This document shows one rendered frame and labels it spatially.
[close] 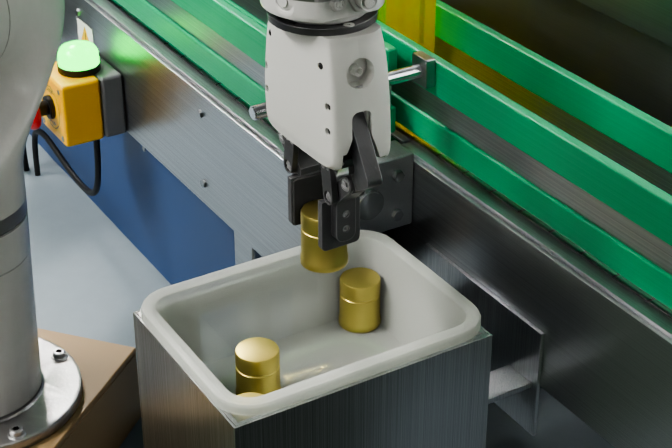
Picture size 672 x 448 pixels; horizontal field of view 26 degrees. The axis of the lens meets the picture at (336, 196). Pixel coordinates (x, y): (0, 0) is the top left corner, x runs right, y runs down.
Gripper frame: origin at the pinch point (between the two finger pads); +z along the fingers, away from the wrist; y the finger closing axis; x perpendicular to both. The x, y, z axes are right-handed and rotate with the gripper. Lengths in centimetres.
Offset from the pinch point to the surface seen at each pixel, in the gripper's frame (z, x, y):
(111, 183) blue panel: 30, -9, 64
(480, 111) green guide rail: -1.1, -17.9, 5.2
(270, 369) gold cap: 13.0, 4.4, 0.6
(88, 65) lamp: 10, -4, 54
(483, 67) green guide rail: 0.6, -25.8, 15.1
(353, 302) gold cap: 13.5, -6.3, 5.8
